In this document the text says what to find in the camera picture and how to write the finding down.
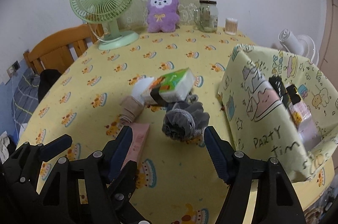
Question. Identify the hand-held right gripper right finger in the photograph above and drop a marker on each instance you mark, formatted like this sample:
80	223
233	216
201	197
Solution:
216	155

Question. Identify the yellow printed tablecloth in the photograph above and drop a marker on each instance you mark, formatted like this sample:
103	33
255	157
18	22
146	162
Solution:
105	81

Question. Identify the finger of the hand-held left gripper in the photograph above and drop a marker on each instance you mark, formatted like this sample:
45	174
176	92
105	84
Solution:
124	179
56	146

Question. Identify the wooden bed headboard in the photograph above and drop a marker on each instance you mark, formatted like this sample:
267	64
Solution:
60	49

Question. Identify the pile of clothes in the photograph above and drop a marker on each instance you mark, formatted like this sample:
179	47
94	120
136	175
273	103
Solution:
4	144

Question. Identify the white floor fan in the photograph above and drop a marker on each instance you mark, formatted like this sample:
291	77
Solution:
298	44

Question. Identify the black cloth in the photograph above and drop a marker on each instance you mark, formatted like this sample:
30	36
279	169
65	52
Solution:
47	81

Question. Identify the grey plaid pillow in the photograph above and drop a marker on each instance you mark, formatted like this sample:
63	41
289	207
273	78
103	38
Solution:
23	97

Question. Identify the wall socket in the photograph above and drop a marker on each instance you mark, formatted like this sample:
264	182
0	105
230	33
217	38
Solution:
13	68

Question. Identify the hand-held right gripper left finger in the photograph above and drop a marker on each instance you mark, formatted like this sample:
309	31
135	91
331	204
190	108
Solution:
121	150

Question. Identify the yellow cartoon printed box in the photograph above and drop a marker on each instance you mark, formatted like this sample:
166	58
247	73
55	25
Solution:
250	107

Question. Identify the grey socks bundle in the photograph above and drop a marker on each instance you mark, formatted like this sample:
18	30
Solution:
184	121

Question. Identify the cotton swab container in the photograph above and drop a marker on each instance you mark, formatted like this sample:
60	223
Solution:
231	25

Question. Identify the green tissue pack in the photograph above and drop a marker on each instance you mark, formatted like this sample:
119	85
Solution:
177	86

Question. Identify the clear pink pen packet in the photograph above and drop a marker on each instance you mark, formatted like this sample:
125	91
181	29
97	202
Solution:
306	128

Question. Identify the colourful cartoon packet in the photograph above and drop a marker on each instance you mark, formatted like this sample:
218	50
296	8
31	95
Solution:
295	97

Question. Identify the white soft roll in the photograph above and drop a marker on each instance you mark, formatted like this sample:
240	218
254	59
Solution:
141	89

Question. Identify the beige socks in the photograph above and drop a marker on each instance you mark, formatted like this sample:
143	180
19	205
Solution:
130	110

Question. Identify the black plastic bag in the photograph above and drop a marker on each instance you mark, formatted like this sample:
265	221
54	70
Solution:
278	86

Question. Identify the white orange packet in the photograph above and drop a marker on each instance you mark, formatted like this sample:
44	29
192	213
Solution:
155	87

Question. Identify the purple plush toy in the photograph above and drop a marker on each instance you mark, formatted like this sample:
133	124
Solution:
162	9

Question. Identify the pink tube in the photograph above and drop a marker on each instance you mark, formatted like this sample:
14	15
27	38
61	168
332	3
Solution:
138	139

